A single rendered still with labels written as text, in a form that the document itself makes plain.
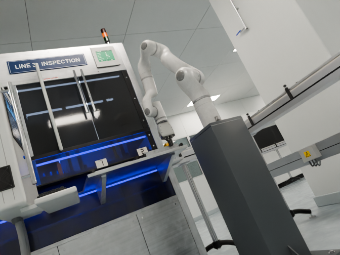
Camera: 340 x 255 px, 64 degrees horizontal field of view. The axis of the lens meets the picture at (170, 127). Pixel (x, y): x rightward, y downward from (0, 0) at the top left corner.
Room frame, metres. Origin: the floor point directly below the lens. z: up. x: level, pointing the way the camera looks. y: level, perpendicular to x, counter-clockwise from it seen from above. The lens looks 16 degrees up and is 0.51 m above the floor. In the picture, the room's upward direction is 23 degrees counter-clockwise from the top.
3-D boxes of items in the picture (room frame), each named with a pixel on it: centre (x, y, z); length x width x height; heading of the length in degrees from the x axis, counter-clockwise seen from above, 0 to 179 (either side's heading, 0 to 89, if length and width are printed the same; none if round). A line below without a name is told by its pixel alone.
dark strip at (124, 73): (2.20, 0.19, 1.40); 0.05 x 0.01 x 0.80; 118
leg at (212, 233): (2.48, 0.01, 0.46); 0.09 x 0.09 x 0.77; 28
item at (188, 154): (2.55, -0.12, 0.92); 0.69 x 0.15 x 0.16; 118
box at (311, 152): (1.96, -0.82, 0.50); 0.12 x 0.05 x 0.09; 28
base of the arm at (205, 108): (1.63, -0.25, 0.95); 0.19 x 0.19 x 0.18
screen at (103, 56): (2.13, 0.29, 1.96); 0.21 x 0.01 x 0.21; 118
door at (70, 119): (1.91, 0.76, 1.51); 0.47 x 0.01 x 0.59; 118
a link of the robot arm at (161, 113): (1.83, 0.04, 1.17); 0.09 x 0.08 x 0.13; 145
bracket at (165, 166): (2.03, 0.13, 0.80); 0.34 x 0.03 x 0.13; 28
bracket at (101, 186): (1.80, 0.57, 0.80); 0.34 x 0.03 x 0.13; 28
